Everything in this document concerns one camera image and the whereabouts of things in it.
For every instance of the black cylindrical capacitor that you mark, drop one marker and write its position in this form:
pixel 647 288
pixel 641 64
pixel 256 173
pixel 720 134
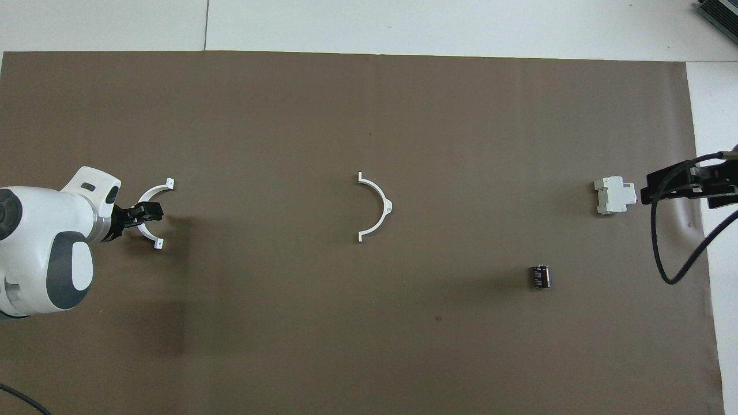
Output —
pixel 540 276

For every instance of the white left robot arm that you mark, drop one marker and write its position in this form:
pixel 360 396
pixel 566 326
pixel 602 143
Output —
pixel 40 230

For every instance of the brown paper table mat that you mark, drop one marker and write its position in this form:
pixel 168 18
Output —
pixel 346 115

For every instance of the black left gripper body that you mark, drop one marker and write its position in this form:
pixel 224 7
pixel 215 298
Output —
pixel 124 222

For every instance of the white circuit breaker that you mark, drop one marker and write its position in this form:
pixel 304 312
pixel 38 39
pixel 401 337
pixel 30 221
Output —
pixel 612 196

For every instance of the grey ribbed metal device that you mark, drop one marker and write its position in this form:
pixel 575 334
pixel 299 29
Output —
pixel 720 14

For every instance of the white half pipe clamp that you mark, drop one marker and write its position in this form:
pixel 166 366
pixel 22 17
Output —
pixel 151 193
pixel 382 207

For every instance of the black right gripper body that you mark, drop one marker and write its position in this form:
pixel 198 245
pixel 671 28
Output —
pixel 723 178

